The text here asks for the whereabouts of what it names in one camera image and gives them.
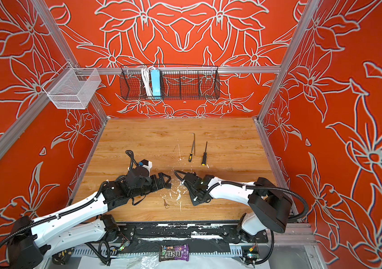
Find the yellow black screwdriver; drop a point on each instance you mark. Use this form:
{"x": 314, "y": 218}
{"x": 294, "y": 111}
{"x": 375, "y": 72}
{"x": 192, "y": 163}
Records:
{"x": 204, "y": 158}

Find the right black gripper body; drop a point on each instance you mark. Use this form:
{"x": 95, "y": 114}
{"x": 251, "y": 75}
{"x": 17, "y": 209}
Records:
{"x": 195, "y": 199}

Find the clear plastic wall bin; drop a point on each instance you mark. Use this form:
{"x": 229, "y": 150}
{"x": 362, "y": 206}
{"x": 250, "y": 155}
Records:
{"x": 69, "y": 90}

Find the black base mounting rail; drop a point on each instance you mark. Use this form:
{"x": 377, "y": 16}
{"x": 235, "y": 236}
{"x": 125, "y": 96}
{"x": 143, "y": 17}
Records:
{"x": 227, "y": 231}

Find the black wire wall basket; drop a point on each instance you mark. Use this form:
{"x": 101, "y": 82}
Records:
{"x": 178, "y": 82}

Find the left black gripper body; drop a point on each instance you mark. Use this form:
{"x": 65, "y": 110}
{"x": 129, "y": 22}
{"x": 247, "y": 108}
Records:
{"x": 155, "y": 185}

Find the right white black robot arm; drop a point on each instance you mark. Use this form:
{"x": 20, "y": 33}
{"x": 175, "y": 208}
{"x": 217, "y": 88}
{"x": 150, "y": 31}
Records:
{"x": 272, "y": 207}

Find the light blue box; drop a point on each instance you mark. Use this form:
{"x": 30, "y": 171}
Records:
{"x": 156, "y": 83}

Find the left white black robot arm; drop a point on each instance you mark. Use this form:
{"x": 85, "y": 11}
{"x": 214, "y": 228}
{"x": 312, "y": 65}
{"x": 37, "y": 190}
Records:
{"x": 31, "y": 242}

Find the purple candy bag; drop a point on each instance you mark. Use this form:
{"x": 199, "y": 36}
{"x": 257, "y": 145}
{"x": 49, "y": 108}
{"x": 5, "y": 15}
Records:
{"x": 174, "y": 253}

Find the clear plastic sheet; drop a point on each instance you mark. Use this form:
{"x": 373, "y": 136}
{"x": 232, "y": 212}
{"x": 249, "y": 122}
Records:
{"x": 146, "y": 262}

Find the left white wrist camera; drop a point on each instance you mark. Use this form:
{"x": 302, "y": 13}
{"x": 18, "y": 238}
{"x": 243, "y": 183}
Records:
{"x": 146, "y": 164}

